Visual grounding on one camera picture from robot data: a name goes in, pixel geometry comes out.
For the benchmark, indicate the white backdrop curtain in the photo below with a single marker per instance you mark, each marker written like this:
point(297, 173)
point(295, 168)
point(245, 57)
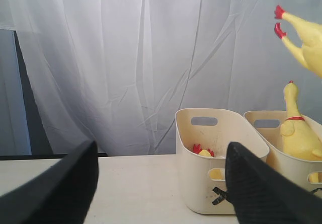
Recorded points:
point(117, 71)

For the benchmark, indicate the cream bin with O mark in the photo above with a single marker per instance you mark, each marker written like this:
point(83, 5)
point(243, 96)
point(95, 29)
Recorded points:
point(294, 169)

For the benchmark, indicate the whole rubber chicken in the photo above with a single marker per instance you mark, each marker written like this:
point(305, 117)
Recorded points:
point(298, 138)
point(309, 54)

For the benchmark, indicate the headless rubber chicken body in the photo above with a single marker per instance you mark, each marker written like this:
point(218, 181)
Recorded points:
point(215, 174)

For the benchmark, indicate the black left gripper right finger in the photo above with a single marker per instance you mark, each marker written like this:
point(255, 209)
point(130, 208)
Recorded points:
point(259, 194)

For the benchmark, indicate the cream bin with X mark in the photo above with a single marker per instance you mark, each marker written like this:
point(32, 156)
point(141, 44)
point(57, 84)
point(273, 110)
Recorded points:
point(213, 129)

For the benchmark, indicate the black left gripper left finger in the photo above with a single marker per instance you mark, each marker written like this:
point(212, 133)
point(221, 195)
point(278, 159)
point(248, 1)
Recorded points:
point(61, 194)

